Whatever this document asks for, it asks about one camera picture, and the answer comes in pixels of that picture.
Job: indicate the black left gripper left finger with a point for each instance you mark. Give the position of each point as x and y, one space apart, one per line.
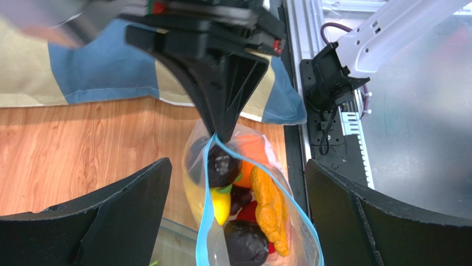
115 225

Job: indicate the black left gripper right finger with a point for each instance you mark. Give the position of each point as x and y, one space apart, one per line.
357 225

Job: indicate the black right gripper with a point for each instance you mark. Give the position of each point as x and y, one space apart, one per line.
249 23

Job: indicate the ginger root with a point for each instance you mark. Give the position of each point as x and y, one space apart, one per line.
271 212

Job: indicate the orange fruit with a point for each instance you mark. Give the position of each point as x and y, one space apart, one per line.
251 146

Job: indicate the dark purple plum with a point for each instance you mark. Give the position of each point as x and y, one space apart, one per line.
223 169

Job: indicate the red apple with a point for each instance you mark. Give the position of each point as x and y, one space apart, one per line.
247 213

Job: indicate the yellow lemon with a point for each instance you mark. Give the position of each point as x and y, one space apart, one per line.
220 196

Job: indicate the dark mangosteen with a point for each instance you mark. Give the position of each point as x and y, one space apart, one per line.
246 243

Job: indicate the clear zip top bag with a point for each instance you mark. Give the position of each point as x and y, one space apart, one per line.
211 249

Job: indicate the purple grape bunch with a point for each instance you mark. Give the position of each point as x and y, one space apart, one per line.
240 197

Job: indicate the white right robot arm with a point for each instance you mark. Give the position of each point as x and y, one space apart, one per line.
217 49

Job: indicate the blue beige plaid pillow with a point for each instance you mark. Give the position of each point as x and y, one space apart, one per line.
37 73

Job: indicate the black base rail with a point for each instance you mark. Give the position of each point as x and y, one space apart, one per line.
335 142

